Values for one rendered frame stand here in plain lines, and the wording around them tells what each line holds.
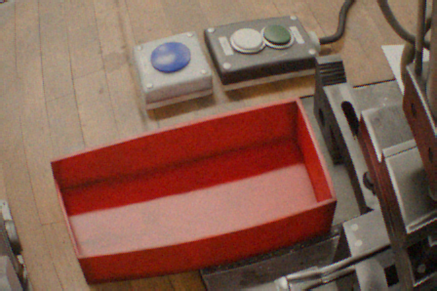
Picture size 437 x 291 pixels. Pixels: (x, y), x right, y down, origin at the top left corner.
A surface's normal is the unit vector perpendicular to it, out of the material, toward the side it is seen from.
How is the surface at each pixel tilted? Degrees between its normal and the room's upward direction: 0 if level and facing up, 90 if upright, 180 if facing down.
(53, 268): 0
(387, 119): 0
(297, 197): 0
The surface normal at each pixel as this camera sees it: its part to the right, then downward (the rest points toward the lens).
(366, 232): 0.00, -0.58
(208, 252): 0.29, 0.78
